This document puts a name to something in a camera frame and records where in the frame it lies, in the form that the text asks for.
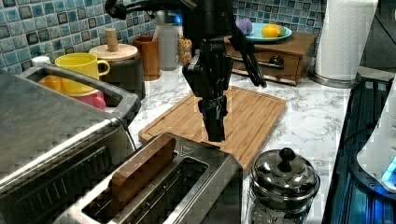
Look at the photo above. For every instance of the orange cup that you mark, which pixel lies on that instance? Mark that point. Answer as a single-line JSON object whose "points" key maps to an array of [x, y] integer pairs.
{"points": [[52, 82]]}

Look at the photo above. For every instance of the clear glass bottle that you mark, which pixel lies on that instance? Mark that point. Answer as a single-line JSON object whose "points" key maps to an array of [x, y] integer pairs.
{"points": [[167, 38]]}

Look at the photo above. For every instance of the stainless toaster oven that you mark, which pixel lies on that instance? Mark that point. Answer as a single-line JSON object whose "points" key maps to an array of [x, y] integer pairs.
{"points": [[54, 148]]}

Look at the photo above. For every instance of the white bottle cap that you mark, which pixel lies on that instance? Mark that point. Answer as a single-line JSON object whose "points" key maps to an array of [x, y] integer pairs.
{"points": [[40, 60]]}

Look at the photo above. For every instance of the stainless steel toaster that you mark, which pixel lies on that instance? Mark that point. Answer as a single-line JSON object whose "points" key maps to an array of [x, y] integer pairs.
{"points": [[200, 185]]}

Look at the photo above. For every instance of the yellow mug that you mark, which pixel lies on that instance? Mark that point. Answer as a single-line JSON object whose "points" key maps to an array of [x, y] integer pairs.
{"points": [[85, 63]]}

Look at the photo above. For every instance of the bread slice in toaster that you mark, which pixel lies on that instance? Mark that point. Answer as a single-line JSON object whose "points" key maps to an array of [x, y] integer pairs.
{"points": [[138, 171]]}

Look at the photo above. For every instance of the yellow lemon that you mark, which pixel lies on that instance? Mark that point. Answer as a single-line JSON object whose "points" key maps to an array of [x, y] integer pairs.
{"points": [[270, 31]]}

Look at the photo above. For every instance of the black canister with wooden lid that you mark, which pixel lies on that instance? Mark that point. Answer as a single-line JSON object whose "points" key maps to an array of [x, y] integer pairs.
{"points": [[126, 68]]}

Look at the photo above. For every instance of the red pink mug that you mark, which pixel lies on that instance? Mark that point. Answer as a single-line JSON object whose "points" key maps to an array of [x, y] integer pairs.
{"points": [[93, 98]]}

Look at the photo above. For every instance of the brown wooden cup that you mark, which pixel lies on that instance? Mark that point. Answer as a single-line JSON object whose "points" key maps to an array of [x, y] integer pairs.
{"points": [[149, 51]]}

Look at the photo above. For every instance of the teal plate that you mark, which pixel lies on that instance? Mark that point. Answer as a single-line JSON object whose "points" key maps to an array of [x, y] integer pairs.
{"points": [[256, 34]]}

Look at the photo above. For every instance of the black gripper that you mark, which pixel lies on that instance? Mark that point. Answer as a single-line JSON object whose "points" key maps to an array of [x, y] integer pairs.
{"points": [[208, 75]]}

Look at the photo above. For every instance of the purple toy fruit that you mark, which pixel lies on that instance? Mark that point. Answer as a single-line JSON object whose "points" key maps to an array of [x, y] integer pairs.
{"points": [[245, 25]]}

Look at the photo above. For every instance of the bamboo cutting board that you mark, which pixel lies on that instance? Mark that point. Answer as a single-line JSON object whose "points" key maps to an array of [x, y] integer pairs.
{"points": [[251, 118]]}

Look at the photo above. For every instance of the glass jar with grains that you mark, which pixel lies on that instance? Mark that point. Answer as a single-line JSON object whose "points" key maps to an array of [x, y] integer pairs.
{"points": [[184, 50]]}

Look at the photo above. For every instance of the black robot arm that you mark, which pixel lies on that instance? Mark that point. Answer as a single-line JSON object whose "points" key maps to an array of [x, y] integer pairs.
{"points": [[206, 23]]}

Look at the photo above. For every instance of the paper towel roll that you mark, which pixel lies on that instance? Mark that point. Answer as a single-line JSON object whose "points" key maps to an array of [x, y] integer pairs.
{"points": [[343, 37]]}

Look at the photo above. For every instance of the wooden drawer box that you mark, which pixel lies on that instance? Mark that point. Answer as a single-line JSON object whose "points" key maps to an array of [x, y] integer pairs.
{"points": [[287, 60]]}

